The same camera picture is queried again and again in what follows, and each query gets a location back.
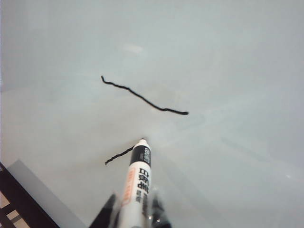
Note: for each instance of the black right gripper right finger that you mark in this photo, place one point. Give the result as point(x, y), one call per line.
point(159, 213)

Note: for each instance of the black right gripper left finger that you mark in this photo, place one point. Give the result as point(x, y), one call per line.
point(108, 215)

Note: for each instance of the white black whiteboard marker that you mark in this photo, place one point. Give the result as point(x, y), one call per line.
point(139, 178)

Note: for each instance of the white whiteboard black frame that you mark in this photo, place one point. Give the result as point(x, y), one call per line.
point(190, 59)

